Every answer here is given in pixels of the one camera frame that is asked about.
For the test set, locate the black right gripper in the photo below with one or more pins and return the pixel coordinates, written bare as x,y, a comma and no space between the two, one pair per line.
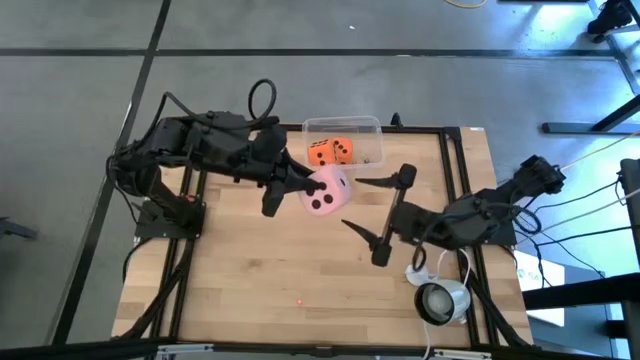
420,225

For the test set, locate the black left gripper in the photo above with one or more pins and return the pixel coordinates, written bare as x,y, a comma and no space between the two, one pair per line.
265,155

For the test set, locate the orange foam die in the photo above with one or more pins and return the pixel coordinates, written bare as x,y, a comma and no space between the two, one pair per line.
320,154
343,150

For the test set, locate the pink foam die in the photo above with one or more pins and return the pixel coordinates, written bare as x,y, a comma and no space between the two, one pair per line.
335,175

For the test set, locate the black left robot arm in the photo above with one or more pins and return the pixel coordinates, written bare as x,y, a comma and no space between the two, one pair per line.
175,140

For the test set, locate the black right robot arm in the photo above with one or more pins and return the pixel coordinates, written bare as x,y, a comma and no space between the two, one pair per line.
530,180

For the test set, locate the clear plastic container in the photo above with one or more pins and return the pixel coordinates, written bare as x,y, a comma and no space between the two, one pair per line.
370,132

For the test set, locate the white paper box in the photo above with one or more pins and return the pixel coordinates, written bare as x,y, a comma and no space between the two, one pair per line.
540,272

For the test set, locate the black metal beam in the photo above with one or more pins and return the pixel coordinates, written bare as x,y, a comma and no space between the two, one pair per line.
590,292

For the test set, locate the black floor object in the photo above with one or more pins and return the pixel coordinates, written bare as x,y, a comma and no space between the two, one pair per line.
15,230

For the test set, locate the person's foot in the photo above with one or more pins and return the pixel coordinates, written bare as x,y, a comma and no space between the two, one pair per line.
610,17

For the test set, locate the black aluminium table frame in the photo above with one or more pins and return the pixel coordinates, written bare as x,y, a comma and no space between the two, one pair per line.
425,130

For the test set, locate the white bullet camera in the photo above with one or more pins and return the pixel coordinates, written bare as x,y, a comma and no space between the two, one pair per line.
450,295

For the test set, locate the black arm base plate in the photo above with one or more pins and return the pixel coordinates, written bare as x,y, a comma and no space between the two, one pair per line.
505,239
150,231

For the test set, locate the silver metal bracket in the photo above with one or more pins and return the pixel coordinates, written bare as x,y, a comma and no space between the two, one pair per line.
462,354
185,348

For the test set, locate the black table leg frame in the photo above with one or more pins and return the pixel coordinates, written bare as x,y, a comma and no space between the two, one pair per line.
575,128

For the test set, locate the black metal post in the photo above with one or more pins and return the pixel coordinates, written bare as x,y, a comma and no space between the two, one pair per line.
632,225

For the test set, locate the black rail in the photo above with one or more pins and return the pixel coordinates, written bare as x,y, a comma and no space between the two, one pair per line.
75,350

